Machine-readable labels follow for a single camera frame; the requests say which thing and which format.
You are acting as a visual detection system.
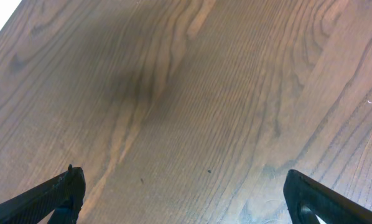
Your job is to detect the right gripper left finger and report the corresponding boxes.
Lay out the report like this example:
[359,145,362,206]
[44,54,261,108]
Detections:
[0,165,86,224]

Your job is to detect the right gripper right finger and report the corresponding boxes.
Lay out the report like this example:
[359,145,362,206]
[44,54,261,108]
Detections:
[283,169,372,224]

